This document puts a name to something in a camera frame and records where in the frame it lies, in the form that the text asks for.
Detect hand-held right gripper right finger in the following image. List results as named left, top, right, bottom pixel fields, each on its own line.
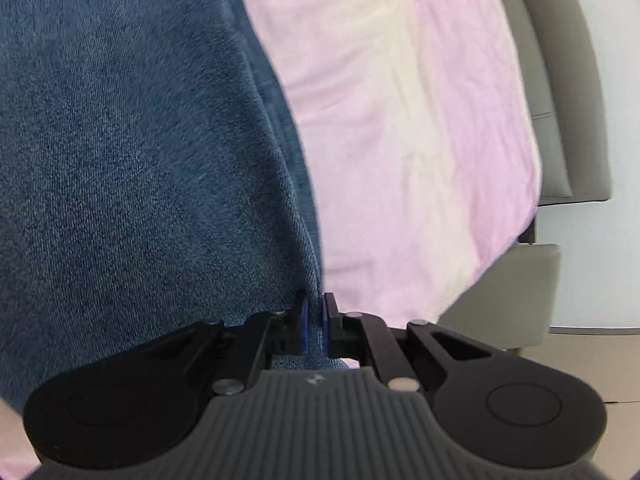
left=323, top=292, right=507, bottom=394

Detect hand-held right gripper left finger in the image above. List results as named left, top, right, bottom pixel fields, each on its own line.
left=144, top=293, right=309, bottom=396

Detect blue denim pants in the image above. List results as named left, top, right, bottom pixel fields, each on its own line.
left=0, top=0, right=352, bottom=413

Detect pink bed sheet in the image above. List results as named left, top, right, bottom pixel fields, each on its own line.
left=0, top=0, right=544, bottom=480

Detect grey padded chair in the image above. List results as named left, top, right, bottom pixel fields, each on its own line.
left=439, top=242, right=562, bottom=359

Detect grey padded headboard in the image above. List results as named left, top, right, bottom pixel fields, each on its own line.
left=472, top=0, right=614, bottom=207

